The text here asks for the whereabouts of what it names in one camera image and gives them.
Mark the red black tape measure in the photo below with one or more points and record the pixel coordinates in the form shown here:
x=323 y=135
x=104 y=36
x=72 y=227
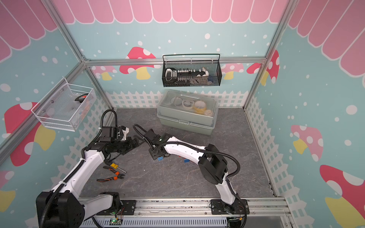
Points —
x=81 y=98

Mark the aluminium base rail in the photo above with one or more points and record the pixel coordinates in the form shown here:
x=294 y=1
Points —
x=199 y=207

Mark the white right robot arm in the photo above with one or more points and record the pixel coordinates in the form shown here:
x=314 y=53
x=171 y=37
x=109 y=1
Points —
x=216 y=167

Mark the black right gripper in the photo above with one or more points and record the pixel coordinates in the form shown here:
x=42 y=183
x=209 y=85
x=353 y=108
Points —
x=154 y=156

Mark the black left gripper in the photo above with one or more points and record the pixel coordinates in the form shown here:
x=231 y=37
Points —
x=130 y=145

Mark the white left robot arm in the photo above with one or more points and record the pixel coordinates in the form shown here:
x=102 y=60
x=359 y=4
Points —
x=61 y=207

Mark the black wire mesh basket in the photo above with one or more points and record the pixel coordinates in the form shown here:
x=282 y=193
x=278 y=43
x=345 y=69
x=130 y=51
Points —
x=188 y=70

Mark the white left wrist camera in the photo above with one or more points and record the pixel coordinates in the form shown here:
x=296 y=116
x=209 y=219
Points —
x=113 y=134

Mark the white wire mesh basket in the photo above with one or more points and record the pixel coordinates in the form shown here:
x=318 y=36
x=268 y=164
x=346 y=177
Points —
x=58 y=109

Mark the blue red lego assembly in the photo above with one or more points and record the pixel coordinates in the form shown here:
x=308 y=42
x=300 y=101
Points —
x=185 y=160

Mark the yellow handled screwdriver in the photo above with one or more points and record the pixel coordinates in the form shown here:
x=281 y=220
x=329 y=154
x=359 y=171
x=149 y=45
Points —
x=115 y=166

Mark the green plastic storage box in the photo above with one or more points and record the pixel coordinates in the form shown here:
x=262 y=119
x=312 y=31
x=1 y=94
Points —
x=189 y=112

